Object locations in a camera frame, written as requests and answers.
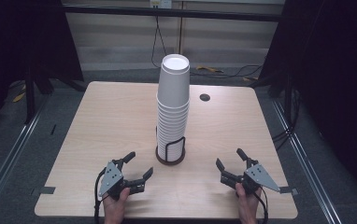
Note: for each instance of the black stand leg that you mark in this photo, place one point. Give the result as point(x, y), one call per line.
point(29, 99)

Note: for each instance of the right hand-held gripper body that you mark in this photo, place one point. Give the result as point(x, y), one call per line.
point(260, 177)

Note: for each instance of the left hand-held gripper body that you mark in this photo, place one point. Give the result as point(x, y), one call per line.
point(111, 179)

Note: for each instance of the yellow strip on floor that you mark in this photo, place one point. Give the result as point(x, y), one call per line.
point(19, 97)
point(209, 68)

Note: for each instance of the black horizontal bar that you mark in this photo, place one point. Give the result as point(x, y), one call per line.
point(120, 11)

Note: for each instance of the metal floor rail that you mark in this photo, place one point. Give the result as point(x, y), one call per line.
point(307, 161)
point(8, 158)

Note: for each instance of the person's left hand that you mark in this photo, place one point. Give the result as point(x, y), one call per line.
point(116, 205)

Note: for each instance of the stack of white paper cups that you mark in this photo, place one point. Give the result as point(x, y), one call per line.
point(172, 130)

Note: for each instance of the grey tape strip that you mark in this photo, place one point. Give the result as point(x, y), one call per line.
point(47, 190)
point(288, 190)

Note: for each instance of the black curtain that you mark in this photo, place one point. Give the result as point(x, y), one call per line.
point(338, 77)
point(17, 40)

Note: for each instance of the round black table grommet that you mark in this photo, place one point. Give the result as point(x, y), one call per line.
point(204, 97)

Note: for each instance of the person's right hand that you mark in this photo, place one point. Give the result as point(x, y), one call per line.
point(246, 202)

